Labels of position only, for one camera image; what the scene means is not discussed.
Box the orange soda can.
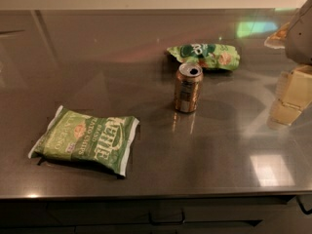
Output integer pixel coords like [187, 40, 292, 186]
[174, 62, 204, 113]

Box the green kettle chips bag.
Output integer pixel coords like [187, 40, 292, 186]
[28, 105, 139, 176]

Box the crumpled green snack bag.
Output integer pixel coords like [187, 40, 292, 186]
[167, 44, 240, 71]

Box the dark drawer handle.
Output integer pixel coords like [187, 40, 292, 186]
[148, 210, 186, 226]
[295, 196, 312, 215]

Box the dark right drawer handle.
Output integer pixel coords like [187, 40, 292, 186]
[295, 196, 312, 215]

